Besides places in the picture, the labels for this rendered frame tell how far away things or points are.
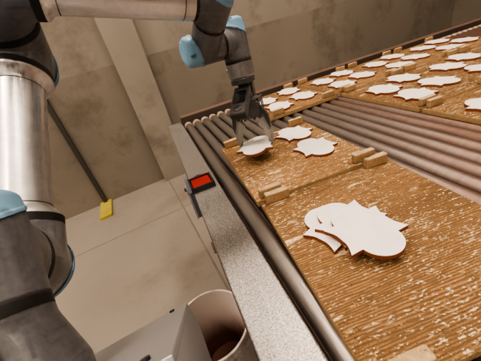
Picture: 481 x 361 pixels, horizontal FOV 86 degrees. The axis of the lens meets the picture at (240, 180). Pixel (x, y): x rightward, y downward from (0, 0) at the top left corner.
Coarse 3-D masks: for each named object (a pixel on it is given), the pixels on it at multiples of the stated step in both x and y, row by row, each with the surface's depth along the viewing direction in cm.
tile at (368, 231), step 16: (352, 208) 50; (336, 224) 47; (352, 224) 47; (368, 224) 46; (384, 224) 45; (400, 224) 44; (352, 240) 44; (368, 240) 43; (384, 240) 42; (400, 240) 41; (352, 256) 41; (384, 256) 40
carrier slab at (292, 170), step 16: (272, 144) 92; (288, 144) 89; (352, 144) 78; (240, 160) 86; (256, 160) 84; (272, 160) 81; (288, 160) 79; (304, 160) 76; (320, 160) 74; (336, 160) 72; (240, 176) 77; (256, 176) 75; (272, 176) 73; (288, 176) 71; (304, 176) 69; (320, 176) 67; (256, 192) 68
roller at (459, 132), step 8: (336, 104) 119; (344, 104) 115; (352, 104) 112; (368, 112) 103; (376, 112) 99; (384, 112) 97; (392, 112) 95; (400, 120) 90; (408, 120) 87; (416, 120) 85; (424, 120) 83; (432, 128) 80; (440, 128) 78; (448, 128) 76; (456, 128) 75; (464, 136) 72; (472, 136) 70; (480, 136) 69
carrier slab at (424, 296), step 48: (336, 192) 60; (384, 192) 56; (432, 192) 53; (288, 240) 51; (432, 240) 43; (480, 240) 41; (336, 288) 40; (384, 288) 38; (432, 288) 36; (480, 288) 35; (384, 336) 33; (432, 336) 32; (480, 336) 31
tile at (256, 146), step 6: (252, 138) 88; (258, 138) 87; (264, 138) 85; (246, 144) 85; (252, 144) 84; (258, 144) 82; (264, 144) 81; (270, 144) 80; (240, 150) 82; (246, 150) 81; (252, 150) 80; (258, 150) 78; (264, 150) 78; (246, 156) 79; (252, 156) 78
